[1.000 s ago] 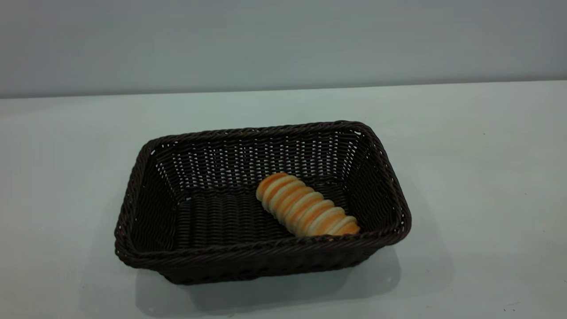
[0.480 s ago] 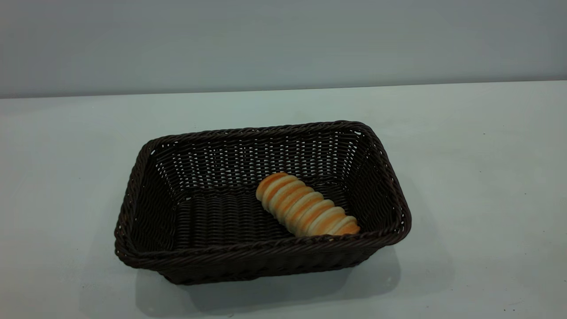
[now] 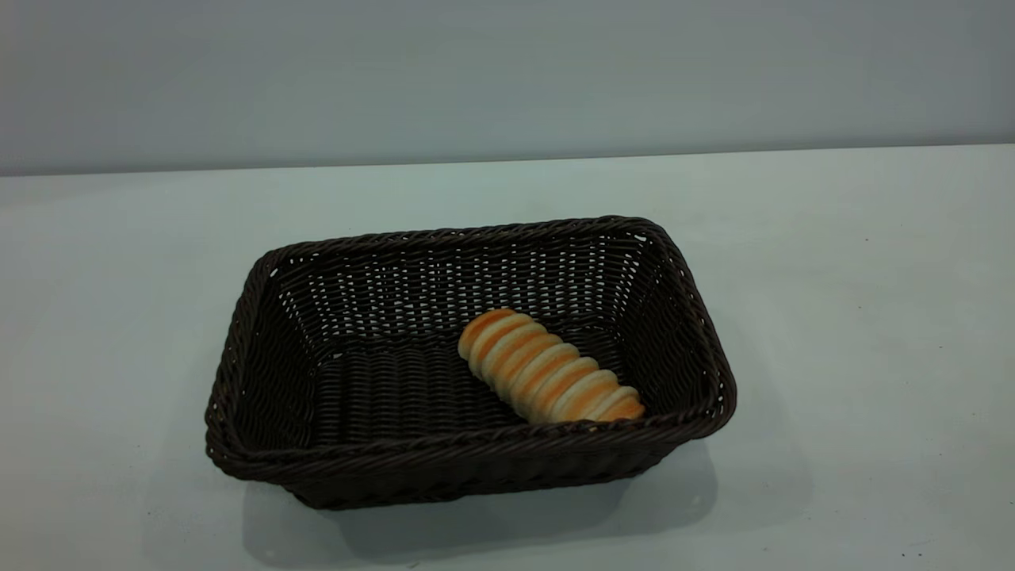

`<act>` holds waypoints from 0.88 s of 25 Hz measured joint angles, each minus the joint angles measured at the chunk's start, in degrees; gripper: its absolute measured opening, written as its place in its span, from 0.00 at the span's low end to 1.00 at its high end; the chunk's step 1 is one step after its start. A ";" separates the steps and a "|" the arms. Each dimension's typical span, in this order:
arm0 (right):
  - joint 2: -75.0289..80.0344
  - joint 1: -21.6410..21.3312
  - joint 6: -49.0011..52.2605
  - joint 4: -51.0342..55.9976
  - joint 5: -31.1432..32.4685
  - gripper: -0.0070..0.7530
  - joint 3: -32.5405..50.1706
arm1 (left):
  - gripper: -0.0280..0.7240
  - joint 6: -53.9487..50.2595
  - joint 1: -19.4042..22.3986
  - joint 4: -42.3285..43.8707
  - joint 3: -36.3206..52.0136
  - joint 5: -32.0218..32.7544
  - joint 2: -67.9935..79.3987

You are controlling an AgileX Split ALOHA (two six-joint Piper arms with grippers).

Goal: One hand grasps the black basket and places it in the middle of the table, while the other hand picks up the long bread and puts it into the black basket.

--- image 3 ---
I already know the striped golden bread roll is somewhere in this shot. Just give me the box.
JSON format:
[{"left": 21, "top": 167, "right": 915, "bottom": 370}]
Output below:
[{"left": 458, "top": 308, "right": 646, "bottom": 425}]

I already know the dark brown wicker basket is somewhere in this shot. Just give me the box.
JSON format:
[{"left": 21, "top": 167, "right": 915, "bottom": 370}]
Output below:
[{"left": 204, "top": 215, "right": 738, "bottom": 510}]

